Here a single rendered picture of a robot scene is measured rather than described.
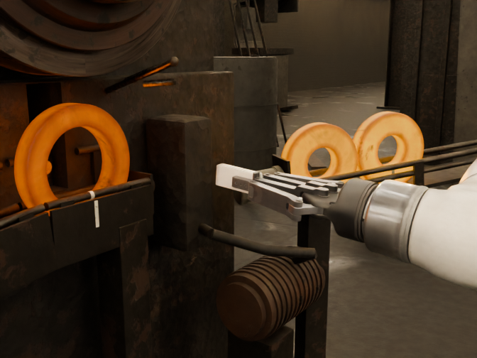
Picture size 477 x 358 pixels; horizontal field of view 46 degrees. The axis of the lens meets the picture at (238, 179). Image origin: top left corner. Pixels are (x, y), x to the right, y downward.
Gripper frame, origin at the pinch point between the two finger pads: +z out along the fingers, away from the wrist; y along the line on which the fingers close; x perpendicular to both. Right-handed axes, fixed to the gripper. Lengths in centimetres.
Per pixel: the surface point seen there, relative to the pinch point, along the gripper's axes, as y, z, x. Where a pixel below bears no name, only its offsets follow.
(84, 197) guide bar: -12.2, 18.1, -4.3
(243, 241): 15.0, 8.6, -16.5
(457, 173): 59, -16, -7
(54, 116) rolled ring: -15.0, 20.9, 7.2
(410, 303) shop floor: 130, 9, -76
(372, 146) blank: 40.6, -3.1, -0.6
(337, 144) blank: 34.4, 1.4, -0.1
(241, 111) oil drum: 220, 154, -32
